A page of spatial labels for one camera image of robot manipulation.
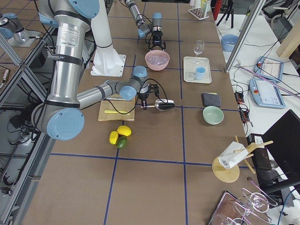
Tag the clear ice cubes pile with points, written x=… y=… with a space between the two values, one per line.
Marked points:
x=157 y=59

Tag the green ceramic bowl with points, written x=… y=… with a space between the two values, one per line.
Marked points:
x=213 y=115

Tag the round yellow lemon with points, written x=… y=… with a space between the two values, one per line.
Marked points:
x=124 y=130

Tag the upside-down wine glasses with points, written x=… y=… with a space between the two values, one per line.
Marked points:
x=249 y=209

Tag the wooden cutting board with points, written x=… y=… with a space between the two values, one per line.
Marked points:
x=117 y=108

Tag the blue teach pendant far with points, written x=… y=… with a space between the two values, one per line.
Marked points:
x=269 y=68

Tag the blue teach pendant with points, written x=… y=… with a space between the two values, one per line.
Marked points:
x=266 y=94
x=269 y=68

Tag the blue plastic cup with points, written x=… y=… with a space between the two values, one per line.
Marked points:
x=199 y=73

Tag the grey yellow folded cloth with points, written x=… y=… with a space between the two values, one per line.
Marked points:
x=209 y=99

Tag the white paper bag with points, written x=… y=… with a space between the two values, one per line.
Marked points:
x=232 y=155

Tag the black monitor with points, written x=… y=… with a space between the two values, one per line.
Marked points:
x=285 y=150

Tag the aluminium frame post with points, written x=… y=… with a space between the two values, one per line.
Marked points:
x=244 y=32

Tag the stainless steel ice scoop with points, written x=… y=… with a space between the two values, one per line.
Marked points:
x=161 y=105

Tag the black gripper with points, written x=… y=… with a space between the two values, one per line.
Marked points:
x=157 y=37
x=142 y=96

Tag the pink bowl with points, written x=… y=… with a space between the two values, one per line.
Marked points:
x=157 y=68

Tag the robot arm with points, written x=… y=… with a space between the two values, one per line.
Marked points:
x=146 y=26
x=60 y=116

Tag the wooden cup stand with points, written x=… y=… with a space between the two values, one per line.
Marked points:
x=231 y=175

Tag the clear wine glass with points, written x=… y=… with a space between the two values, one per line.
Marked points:
x=199 y=47

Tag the white wire cup rack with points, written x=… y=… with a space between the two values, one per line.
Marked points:
x=200 y=8

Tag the yellow lemon oval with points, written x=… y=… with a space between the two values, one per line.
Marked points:
x=113 y=137

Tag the green avocado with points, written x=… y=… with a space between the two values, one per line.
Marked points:
x=121 y=142

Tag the steel muddler black tip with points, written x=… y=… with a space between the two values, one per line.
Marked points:
x=116 y=99

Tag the cream bear serving tray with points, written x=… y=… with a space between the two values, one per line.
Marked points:
x=189 y=66

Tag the blue bowl on side table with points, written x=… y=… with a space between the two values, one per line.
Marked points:
x=228 y=42

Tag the yellow plastic knife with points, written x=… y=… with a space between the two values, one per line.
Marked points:
x=122 y=113

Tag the blue teach pendant near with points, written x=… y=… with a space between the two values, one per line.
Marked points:
x=266 y=94

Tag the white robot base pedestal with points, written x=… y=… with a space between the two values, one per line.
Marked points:
x=106 y=62

